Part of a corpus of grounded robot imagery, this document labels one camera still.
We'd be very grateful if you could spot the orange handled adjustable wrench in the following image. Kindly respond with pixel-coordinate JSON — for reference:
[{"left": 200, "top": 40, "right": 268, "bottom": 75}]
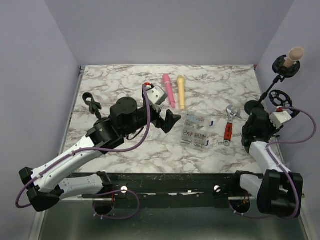
[{"left": 223, "top": 105, "right": 242, "bottom": 147}]

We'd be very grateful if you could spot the yellow toy microphone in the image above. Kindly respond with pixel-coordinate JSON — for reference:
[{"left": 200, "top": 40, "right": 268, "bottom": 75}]
[{"left": 177, "top": 75, "right": 186, "bottom": 110}]

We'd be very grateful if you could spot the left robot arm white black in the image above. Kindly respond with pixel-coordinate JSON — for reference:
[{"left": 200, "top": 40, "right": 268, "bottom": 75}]
[{"left": 15, "top": 97, "right": 182, "bottom": 212}]

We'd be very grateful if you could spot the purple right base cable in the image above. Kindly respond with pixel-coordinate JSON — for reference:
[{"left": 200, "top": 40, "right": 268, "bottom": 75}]
[{"left": 228, "top": 199, "right": 283, "bottom": 220}]

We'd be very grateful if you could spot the beige pink toy microphone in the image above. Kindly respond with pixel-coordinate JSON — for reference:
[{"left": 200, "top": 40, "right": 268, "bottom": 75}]
[{"left": 283, "top": 47, "right": 305, "bottom": 68}]

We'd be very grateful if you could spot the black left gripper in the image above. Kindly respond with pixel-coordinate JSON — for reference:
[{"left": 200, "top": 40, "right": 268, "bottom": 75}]
[{"left": 122, "top": 102, "right": 181, "bottom": 137}]

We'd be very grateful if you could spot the black tripod stand shock mount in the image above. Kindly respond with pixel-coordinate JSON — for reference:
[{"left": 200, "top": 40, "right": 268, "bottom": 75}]
[{"left": 268, "top": 89, "right": 293, "bottom": 108}]

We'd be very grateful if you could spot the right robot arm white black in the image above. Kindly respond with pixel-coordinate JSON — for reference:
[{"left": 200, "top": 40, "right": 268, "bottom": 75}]
[{"left": 230, "top": 107, "right": 303, "bottom": 218}]

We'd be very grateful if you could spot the black stand with shock mount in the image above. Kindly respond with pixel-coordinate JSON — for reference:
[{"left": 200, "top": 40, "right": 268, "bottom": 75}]
[{"left": 244, "top": 55, "right": 301, "bottom": 115}]

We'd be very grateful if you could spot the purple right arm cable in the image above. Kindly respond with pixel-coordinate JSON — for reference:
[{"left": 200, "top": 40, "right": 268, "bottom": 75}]
[{"left": 264, "top": 106, "right": 317, "bottom": 219}]

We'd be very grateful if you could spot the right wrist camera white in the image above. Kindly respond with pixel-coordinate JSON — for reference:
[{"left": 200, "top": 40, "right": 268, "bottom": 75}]
[{"left": 269, "top": 106, "right": 292, "bottom": 129}]

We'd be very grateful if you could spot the black round-base microphone stand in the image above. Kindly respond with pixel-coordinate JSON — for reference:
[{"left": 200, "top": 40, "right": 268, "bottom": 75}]
[{"left": 82, "top": 92, "right": 103, "bottom": 122}]

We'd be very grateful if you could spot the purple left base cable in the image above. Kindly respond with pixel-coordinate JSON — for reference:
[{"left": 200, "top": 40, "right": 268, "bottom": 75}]
[{"left": 92, "top": 189, "right": 141, "bottom": 221}]

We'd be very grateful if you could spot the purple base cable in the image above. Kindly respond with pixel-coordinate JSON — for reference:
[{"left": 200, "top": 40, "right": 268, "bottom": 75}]
[
  {"left": 92, "top": 189, "right": 141, "bottom": 221},
  {"left": 228, "top": 199, "right": 283, "bottom": 220}
]

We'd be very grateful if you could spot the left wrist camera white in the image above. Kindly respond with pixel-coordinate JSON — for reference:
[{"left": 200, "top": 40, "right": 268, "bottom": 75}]
[{"left": 146, "top": 84, "right": 168, "bottom": 112}]

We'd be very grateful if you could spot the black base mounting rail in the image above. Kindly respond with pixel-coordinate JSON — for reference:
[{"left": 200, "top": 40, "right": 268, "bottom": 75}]
[{"left": 82, "top": 171, "right": 261, "bottom": 210}]

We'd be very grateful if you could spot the clear plastic screw box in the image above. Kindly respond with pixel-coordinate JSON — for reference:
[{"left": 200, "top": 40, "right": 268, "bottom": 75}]
[{"left": 179, "top": 111, "right": 214, "bottom": 151}]

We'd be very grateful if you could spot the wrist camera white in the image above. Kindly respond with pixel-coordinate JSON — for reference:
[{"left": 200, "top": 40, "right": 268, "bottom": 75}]
[
  {"left": 269, "top": 106, "right": 292, "bottom": 129},
  {"left": 146, "top": 84, "right": 168, "bottom": 112}
]

